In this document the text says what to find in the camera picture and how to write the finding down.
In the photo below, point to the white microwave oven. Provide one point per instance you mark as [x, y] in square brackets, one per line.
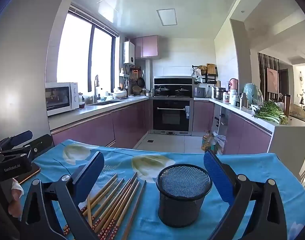
[73, 95]

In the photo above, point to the blue floral tablecloth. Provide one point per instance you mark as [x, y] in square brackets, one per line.
[147, 217]

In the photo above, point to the short pink base cabinets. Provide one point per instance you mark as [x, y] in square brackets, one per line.
[242, 132]

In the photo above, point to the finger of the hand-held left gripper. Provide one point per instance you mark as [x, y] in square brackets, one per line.
[20, 137]
[40, 146]

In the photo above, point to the person's left hand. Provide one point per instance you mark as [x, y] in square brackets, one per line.
[16, 206]

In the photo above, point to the dark smartphone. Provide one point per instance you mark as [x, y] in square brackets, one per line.
[30, 173]

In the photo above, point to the wooden cutting boards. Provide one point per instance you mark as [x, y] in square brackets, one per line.
[212, 69]

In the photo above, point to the pink electric kettle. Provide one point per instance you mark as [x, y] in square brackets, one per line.
[233, 83]

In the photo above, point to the pink wall picture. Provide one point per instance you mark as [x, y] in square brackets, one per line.
[272, 80]

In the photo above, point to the black built-in oven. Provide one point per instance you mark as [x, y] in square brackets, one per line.
[172, 115]

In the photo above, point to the white plastic bag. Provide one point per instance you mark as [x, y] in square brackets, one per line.
[220, 142]

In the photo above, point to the bunch of wooden chopsticks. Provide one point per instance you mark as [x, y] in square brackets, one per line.
[126, 192]

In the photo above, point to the white casserole pot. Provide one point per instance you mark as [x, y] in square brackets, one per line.
[120, 94]

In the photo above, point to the white jar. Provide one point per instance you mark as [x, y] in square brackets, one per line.
[233, 97]

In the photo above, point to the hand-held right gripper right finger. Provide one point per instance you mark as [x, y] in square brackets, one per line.
[217, 175]

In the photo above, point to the brown tumbler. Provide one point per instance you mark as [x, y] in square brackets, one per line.
[287, 105]

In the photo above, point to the steel steamer pot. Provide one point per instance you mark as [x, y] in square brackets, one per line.
[218, 93]

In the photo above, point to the hanging black pan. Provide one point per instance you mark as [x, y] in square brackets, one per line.
[141, 82]

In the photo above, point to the woven basket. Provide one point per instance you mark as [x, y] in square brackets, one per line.
[137, 90]

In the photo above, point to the kitchen window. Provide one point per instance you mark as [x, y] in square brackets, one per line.
[75, 50]

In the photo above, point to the steel thermos bottle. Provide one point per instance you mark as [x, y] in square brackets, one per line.
[243, 101]

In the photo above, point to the pale green kitchen appliance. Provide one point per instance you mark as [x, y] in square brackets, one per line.
[252, 93]

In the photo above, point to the square ceiling light panel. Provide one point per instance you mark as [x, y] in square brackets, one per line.
[167, 17]

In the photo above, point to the yellow cooking oil bottle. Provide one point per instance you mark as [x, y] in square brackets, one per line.
[208, 142]

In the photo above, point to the black integrated stove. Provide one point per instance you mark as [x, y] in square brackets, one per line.
[167, 81]

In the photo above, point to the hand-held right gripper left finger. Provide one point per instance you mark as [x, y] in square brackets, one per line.
[90, 177]

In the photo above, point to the bunch of green vegetables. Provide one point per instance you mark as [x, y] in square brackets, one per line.
[270, 112]

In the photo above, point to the black mesh utensil holder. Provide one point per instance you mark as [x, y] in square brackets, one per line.
[182, 205]

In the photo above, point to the dark slatted partition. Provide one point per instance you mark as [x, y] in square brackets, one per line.
[262, 75]

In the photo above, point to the pink upper cabinet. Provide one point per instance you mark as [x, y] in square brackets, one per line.
[147, 46]

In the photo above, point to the silver toaster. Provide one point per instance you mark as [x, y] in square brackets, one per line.
[200, 92]

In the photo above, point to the black pot with lid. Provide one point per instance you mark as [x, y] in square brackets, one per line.
[162, 90]
[182, 91]

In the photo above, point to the long pink base cabinets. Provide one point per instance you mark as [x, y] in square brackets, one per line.
[105, 125]

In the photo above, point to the white wall water heater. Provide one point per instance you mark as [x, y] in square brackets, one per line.
[129, 52]

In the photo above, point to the black wall rack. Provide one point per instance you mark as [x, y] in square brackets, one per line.
[205, 77]

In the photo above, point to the steel kitchen faucet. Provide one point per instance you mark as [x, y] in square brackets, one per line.
[96, 85]

